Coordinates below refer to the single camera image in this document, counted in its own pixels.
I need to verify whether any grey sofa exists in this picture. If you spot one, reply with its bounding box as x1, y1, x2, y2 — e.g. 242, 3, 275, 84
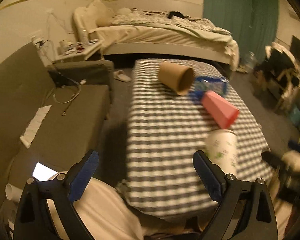
0, 44, 114, 206

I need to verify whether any black garment on bed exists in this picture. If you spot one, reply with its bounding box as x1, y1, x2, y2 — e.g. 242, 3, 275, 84
167, 11, 185, 19

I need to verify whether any beige pillow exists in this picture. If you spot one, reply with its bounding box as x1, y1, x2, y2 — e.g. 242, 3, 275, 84
87, 0, 115, 27

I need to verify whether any white cup on sofa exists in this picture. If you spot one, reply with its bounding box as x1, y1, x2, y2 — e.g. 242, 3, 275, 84
5, 183, 23, 203

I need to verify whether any wooden chair with clothes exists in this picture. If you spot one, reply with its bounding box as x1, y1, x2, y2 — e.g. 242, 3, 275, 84
254, 42, 300, 111

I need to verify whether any brown paper cup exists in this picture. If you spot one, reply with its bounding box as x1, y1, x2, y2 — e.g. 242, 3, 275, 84
158, 62, 194, 96

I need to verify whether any white cable on sofa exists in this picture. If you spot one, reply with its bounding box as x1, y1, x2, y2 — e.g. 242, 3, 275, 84
52, 78, 82, 105

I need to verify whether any white slipper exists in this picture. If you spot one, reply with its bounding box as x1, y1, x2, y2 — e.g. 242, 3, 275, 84
114, 70, 132, 82

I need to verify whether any teal plastic basket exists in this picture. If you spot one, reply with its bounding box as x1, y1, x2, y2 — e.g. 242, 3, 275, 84
289, 105, 300, 126

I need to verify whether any wall power socket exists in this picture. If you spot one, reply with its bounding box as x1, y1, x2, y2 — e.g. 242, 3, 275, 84
29, 29, 45, 50

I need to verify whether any blue label water bottle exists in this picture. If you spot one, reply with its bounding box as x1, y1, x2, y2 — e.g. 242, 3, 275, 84
189, 75, 229, 100

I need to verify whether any white paper strip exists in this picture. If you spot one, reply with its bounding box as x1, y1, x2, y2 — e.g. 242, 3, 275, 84
19, 105, 51, 149

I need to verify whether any lit smartphone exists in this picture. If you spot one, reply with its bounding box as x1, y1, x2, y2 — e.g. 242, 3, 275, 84
32, 162, 57, 181

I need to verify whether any checkered tablecloth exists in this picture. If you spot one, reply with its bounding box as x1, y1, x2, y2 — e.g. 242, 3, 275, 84
115, 58, 274, 218

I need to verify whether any large clear water jug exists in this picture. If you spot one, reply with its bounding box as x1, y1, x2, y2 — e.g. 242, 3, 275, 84
243, 51, 256, 73

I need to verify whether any white paper cup green print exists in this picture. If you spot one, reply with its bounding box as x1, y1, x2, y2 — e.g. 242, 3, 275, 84
205, 129, 238, 176

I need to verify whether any green curtain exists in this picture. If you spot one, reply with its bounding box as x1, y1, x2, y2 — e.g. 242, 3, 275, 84
203, 0, 279, 63

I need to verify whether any pink plastic cup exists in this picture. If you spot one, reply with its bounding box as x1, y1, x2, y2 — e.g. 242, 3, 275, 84
201, 90, 240, 129

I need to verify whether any white nightstand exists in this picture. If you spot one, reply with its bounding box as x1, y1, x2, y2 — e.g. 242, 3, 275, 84
54, 40, 103, 63

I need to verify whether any bed with beige sheets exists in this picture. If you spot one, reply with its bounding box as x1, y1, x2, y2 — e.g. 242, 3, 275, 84
73, 6, 239, 72

